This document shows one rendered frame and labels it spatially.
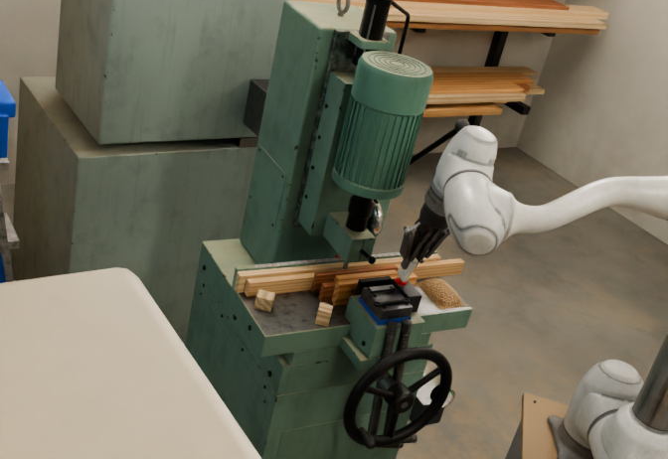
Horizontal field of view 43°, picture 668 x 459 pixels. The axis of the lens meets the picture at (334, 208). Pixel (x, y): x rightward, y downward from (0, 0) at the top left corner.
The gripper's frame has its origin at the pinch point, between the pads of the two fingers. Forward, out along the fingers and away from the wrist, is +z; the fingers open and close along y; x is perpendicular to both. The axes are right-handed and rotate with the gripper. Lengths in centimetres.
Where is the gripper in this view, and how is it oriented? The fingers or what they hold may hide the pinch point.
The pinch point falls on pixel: (408, 266)
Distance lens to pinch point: 203.6
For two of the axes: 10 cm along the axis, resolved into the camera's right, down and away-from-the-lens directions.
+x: 3.8, 7.0, -6.0
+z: -3.2, 7.1, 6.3
